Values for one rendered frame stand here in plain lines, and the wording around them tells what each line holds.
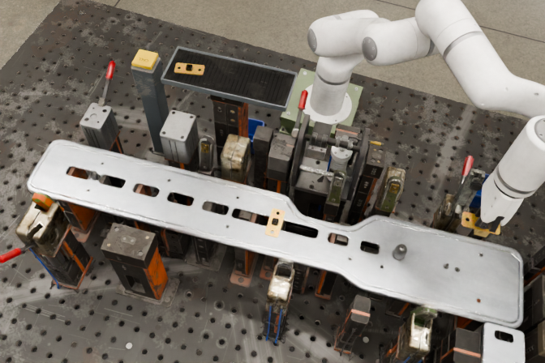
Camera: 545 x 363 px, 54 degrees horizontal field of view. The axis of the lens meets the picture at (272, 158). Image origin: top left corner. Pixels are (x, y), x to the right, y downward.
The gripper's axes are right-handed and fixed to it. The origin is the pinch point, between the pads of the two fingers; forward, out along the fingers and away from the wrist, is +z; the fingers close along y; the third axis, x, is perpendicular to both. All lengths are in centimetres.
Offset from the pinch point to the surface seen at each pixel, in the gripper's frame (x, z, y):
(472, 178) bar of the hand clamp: -0.5, 8.6, -15.8
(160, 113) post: -93, 34, -31
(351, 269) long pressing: -24.0, 27.7, 7.6
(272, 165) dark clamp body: -51, 24, -16
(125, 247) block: -82, 25, 19
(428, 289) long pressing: -3.9, 27.7, 7.7
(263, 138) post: -55, 18, -20
